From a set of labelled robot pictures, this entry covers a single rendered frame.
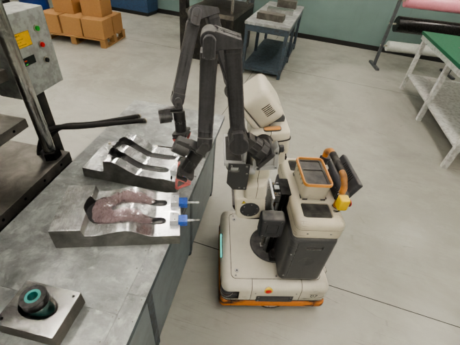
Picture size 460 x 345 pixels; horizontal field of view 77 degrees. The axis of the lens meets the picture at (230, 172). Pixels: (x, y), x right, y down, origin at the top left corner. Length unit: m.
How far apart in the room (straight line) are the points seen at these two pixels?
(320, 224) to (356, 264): 1.05
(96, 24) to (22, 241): 4.96
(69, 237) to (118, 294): 0.31
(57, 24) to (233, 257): 5.47
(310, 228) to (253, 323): 0.81
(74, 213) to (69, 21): 5.22
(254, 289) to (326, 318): 0.56
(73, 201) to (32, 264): 0.28
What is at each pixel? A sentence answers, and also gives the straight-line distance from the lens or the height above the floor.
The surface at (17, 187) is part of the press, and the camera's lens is 1.80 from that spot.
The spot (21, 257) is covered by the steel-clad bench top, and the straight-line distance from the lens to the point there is 1.45.
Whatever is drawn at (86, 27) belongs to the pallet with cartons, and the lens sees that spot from 6.18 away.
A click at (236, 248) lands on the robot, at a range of 1.95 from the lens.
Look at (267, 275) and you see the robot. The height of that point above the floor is 0.28.
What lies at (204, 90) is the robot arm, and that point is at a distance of 1.02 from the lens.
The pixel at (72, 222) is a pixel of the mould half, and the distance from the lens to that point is 1.34.
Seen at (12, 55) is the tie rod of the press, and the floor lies 1.35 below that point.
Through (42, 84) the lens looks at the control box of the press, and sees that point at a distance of 1.98.
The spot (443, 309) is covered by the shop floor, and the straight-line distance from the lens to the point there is 2.64.
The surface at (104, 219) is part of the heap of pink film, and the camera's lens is 1.34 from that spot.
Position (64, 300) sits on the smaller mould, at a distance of 1.19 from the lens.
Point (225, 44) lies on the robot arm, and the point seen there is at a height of 1.59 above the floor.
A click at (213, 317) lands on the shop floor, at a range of 2.03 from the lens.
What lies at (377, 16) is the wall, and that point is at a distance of 7.73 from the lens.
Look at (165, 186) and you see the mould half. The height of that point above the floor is 0.84.
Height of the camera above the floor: 1.86
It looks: 40 degrees down
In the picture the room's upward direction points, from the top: 6 degrees clockwise
